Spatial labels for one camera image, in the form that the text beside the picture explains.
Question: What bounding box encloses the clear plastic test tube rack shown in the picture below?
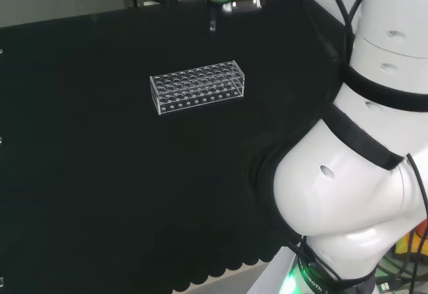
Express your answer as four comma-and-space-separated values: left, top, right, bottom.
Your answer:
149, 60, 247, 116

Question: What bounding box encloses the black bench cloth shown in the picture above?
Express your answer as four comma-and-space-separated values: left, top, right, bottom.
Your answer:
0, 0, 348, 294

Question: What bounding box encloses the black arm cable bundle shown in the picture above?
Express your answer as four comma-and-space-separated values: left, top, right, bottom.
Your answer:
296, 0, 366, 65

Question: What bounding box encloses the black thin arm cable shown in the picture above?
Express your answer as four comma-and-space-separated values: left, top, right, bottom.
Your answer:
405, 152, 428, 294

